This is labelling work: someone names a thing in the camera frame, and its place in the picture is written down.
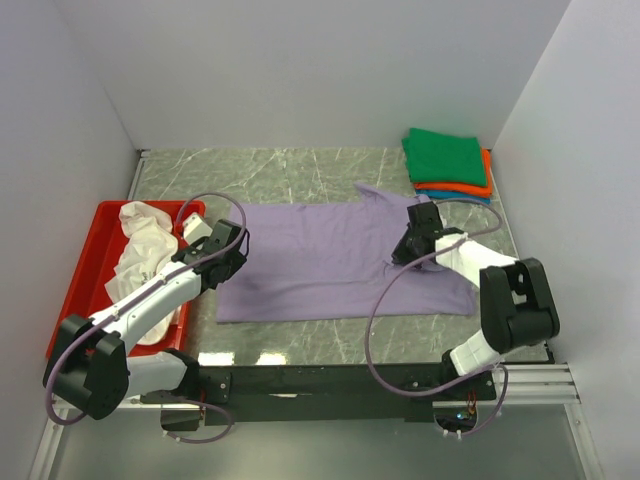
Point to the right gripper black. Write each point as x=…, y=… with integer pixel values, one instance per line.
x=399, y=254

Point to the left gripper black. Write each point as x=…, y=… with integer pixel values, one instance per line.
x=237, y=260

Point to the purple t shirt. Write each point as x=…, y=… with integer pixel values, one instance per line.
x=333, y=261

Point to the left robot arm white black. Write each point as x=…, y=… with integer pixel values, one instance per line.
x=89, y=365

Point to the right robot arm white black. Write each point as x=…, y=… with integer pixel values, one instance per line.
x=516, y=304

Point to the blue folded t shirt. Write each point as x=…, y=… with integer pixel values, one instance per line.
x=465, y=199

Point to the white t shirt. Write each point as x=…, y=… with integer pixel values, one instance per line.
x=150, y=246

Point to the orange folded t shirt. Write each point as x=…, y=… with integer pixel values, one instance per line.
x=482, y=191

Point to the green folded t shirt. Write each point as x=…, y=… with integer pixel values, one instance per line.
x=436, y=157

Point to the red plastic bin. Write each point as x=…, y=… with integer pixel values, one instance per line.
x=104, y=244

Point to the black base beam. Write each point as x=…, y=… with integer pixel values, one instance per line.
x=264, y=393

